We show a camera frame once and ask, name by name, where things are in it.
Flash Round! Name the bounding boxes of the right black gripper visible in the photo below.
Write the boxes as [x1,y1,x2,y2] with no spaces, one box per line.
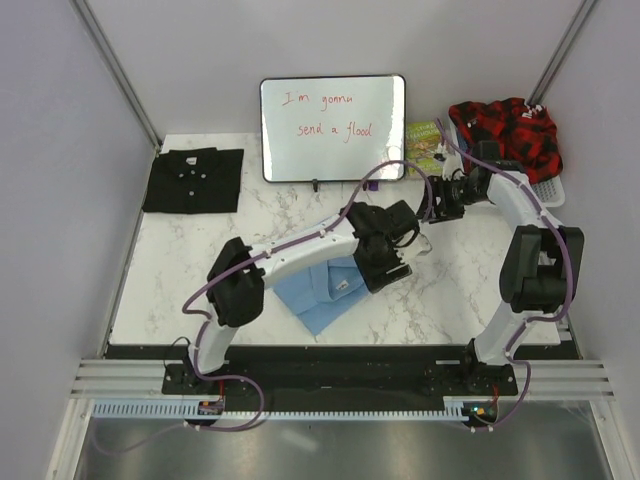
[417,175,487,224]

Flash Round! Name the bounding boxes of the light blue long sleeve shirt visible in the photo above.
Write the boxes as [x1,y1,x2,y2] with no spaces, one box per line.
[272,256,369,336]

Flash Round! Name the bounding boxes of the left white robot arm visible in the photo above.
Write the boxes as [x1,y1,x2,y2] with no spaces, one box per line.
[183,201,420,393]

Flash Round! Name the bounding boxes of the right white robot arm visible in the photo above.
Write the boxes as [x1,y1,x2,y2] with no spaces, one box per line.
[421,141,585,394]

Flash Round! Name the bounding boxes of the green paperback book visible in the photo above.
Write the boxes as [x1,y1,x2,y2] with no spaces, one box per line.
[405,121,451,176]

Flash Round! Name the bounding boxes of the red black plaid shirt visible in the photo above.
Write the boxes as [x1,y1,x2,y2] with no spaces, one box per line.
[448,97,563,184]

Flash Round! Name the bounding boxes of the white plastic basket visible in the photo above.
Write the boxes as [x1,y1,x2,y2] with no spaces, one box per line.
[448,119,566,209]

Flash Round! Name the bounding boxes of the white dry-erase board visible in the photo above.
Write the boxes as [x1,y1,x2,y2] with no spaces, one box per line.
[260,74,406,183]

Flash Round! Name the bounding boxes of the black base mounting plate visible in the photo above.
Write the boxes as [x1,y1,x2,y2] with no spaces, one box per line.
[162,346,518,412]

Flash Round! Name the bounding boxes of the folded black shirt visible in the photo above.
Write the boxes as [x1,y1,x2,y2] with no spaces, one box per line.
[142,147,244,215]

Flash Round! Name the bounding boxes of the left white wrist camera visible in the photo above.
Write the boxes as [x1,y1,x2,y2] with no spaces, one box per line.
[398,233,433,263]

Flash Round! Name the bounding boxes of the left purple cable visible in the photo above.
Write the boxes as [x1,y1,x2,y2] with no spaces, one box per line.
[180,159,435,432]

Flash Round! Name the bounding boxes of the purple cable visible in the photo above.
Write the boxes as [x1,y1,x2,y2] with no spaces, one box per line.
[180,159,435,432]
[434,117,574,434]

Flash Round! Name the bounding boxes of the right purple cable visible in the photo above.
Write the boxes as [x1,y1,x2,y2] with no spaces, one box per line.
[434,117,574,434]

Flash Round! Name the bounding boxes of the white slotted cable duct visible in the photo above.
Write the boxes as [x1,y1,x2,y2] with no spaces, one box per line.
[91,397,468,422]

